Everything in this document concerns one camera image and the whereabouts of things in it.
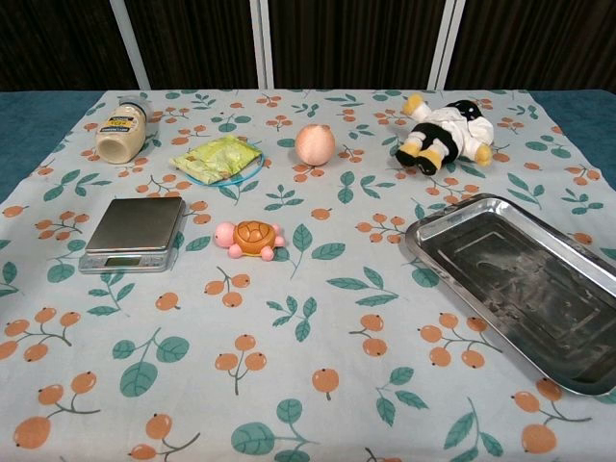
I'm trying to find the pink turtle toy orange shell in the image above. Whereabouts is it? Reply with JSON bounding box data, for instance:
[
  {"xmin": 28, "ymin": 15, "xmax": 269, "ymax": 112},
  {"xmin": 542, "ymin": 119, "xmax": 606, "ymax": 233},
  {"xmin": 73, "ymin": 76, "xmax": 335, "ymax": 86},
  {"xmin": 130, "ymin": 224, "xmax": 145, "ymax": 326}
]
[{"xmin": 213, "ymin": 219, "xmax": 286, "ymax": 263}]

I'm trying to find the small digital scale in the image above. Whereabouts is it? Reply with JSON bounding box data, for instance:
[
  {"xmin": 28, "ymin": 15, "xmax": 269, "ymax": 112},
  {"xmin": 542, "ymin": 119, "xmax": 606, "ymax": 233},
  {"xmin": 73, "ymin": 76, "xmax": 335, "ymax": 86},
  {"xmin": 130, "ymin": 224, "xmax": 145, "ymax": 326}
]
[{"xmin": 78, "ymin": 195, "xmax": 187, "ymax": 274}]

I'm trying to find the peach-coloured ball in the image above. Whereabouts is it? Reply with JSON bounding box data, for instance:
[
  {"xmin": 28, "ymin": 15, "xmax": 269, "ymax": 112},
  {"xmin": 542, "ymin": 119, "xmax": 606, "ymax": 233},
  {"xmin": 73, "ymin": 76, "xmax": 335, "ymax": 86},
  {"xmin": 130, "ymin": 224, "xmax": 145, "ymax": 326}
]
[{"xmin": 295, "ymin": 123, "xmax": 336, "ymax": 167}]

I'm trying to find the floral fruit print tablecloth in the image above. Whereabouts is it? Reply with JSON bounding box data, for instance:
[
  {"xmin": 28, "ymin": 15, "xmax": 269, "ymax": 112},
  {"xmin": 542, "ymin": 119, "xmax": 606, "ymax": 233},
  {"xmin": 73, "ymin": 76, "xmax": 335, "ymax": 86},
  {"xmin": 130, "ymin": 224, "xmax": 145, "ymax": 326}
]
[{"xmin": 0, "ymin": 88, "xmax": 616, "ymax": 462}]

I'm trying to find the yellow-green snack packet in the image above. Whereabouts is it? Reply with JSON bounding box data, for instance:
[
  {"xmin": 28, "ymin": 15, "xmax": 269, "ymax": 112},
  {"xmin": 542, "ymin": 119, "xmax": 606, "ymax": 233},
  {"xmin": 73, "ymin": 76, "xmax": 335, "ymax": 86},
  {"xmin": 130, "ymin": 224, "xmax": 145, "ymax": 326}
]
[{"xmin": 168, "ymin": 135, "xmax": 264, "ymax": 187}]

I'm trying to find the black white penguin plush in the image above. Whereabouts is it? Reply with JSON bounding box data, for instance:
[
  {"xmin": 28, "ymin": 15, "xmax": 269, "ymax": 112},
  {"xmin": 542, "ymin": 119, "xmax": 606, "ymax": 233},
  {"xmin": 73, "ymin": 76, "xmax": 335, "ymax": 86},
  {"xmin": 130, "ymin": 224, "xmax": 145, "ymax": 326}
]
[{"xmin": 395, "ymin": 92, "xmax": 496, "ymax": 177}]

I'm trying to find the cream mayonnaise squeeze bottle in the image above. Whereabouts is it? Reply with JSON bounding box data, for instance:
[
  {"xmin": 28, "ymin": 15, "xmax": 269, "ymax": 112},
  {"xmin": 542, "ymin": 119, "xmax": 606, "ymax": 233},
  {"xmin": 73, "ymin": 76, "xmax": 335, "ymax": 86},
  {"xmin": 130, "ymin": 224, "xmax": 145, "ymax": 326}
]
[{"xmin": 94, "ymin": 94, "xmax": 154, "ymax": 166}]

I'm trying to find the stainless steel rectangular tray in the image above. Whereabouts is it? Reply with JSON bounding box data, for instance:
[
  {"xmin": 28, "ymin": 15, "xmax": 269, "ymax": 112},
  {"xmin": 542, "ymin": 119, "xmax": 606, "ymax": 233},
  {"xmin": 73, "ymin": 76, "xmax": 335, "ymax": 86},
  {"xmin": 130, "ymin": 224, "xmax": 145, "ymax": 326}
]
[{"xmin": 404, "ymin": 192, "xmax": 616, "ymax": 398}]

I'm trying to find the thin blue plastic ring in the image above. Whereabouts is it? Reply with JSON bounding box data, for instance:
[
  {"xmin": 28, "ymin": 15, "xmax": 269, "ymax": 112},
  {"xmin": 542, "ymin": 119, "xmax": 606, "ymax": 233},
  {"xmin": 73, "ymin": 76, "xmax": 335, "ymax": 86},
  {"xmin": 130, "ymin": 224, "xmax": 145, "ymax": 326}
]
[{"xmin": 185, "ymin": 140, "xmax": 267, "ymax": 190}]

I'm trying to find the dark folding screen white frame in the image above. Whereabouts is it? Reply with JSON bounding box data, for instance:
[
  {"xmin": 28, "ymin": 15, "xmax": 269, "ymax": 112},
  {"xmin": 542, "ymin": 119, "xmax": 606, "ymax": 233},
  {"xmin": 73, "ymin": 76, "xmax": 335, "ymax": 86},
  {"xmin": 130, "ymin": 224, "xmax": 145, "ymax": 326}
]
[{"xmin": 0, "ymin": 0, "xmax": 616, "ymax": 92}]

